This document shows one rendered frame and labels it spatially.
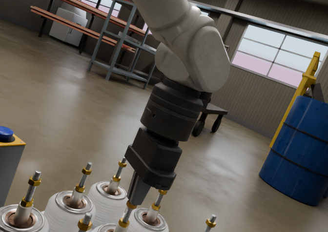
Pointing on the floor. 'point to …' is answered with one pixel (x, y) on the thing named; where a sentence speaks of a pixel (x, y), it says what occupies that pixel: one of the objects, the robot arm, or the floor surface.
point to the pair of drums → (300, 153)
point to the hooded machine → (68, 36)
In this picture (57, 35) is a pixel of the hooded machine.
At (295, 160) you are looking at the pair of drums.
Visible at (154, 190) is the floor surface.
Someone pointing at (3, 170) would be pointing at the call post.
